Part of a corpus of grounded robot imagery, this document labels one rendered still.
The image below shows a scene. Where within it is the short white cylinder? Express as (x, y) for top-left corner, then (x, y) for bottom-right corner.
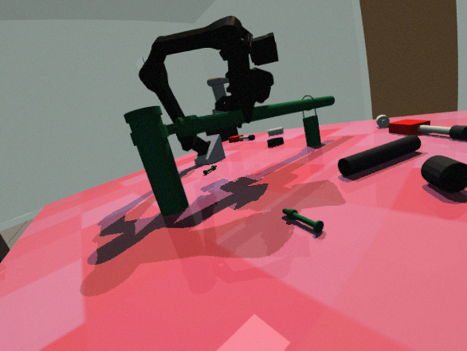
(268, 128), (284, 136)

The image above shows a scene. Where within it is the green bolt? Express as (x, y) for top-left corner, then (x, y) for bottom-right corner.
(203, 165), (217, 175)
(282, 208), (324, 233)

